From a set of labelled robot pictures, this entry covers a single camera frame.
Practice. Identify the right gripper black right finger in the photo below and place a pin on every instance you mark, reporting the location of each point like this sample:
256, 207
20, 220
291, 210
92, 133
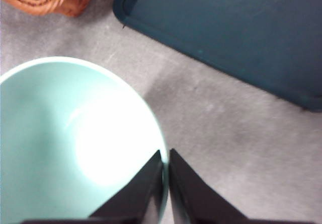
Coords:
196, 201

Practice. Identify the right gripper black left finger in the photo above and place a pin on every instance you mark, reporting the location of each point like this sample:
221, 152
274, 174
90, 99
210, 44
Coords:
135, 201

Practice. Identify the teal ribbed bowl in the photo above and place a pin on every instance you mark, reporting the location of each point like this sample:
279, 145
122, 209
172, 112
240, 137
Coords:
50, 133

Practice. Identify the black rectangular tray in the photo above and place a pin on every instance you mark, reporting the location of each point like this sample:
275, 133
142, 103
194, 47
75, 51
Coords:
239, 32

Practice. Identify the brown wicker basket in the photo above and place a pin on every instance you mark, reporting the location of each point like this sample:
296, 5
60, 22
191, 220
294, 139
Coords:
50, 0

